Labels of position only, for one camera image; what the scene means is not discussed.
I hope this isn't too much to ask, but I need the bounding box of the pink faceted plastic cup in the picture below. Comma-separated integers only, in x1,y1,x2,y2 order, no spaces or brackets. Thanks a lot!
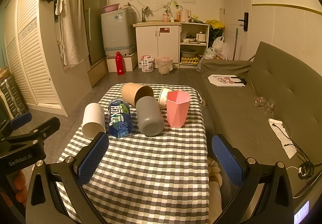
166,90,190,128

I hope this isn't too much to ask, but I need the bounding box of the white plastic cup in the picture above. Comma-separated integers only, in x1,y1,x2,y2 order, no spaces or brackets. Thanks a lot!
81,103,106,140

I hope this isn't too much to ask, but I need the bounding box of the brown paper cup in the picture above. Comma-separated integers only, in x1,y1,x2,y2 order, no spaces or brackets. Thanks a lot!
121,82,154,107

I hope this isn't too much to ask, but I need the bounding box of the grey plastic cup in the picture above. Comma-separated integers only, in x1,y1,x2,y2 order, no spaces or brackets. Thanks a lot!
136,96,165,136

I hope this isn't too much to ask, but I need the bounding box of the white printed paper cup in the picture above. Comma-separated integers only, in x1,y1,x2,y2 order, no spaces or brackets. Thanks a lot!
158,87,172,109

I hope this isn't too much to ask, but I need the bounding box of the operator hand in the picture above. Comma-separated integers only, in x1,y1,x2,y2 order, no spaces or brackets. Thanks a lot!
10,170,28,207

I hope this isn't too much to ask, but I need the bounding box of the white cloth on sofa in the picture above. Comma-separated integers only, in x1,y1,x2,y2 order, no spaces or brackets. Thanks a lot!
268,118,297,159

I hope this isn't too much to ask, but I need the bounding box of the white louvered wardrobe door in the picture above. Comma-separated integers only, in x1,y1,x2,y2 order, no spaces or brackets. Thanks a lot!
4,0,66,115

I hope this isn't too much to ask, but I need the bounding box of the olive green sofa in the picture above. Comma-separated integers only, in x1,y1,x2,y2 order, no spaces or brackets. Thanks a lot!
201,42,321,199

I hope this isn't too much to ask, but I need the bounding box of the blue labelled drink can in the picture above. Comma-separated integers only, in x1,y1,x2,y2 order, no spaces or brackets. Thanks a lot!
108,99,133,138

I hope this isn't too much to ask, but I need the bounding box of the crumpled clear plastic wrapper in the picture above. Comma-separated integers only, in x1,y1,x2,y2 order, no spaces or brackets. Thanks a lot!
253,97,275,114

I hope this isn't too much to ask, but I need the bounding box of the red water bottle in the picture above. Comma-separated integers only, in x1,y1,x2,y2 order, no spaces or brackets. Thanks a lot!
115,51,125,75

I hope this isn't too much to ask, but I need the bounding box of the checkered grey white tablecloth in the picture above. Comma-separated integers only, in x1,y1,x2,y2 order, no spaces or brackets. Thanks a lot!
83,85,209,223

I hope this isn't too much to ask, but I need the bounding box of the hanging beige towel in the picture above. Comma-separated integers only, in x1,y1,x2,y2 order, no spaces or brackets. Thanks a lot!
55,0,89,66

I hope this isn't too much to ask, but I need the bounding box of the white plinth box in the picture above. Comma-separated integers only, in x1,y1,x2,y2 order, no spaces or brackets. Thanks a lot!
106,51,138,73

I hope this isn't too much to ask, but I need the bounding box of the white washing machine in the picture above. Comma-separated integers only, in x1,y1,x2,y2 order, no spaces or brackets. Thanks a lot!
101,8,136,57

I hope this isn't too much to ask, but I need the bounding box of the white printed package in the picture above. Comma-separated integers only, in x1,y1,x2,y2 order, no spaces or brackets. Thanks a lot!
141,55,154,73

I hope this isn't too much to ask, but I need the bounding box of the pink basin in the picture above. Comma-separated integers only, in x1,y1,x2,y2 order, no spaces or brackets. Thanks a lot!
103,3,120,13

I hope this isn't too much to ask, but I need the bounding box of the beige trash bin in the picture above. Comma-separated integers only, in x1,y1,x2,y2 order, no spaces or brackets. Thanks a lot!
156,57,173,75

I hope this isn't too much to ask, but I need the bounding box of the white kitchen cabinet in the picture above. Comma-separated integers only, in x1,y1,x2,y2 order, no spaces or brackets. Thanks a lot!
133,22,181,68

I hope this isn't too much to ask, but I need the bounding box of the white plastic shopping bag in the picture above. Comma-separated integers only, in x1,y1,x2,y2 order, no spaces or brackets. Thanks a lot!
203,36,228,60

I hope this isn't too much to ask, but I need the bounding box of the egg tray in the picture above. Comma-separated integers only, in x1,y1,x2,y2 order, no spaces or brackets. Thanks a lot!
181,57,199,65

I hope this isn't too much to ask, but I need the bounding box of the kitchen faucet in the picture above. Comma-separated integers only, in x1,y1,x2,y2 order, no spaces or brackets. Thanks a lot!
141,6,151,23

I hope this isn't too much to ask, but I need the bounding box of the metal basin on shelf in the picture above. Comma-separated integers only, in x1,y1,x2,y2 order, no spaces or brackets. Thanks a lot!
181,49,196,59

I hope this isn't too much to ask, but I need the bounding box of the open white shelf unit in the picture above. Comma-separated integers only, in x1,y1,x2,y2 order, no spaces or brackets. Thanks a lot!
179,23,210,68

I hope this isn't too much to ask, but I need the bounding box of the yellow cloth pile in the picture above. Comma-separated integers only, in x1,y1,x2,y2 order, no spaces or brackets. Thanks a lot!
206,19,224,30

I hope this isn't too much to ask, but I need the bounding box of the white electric kettle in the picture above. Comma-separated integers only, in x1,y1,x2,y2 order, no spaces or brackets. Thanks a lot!
180,9,191,23

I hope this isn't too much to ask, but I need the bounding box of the white entrance door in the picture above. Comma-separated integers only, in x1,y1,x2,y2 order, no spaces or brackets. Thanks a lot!
223,0,251,61

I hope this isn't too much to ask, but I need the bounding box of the black cable on sofa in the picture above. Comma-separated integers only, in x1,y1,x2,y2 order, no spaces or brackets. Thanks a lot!
271,123,322,181

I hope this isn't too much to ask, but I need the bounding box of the black door lock handle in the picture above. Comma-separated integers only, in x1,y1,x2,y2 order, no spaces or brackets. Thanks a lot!
238,12,249,32

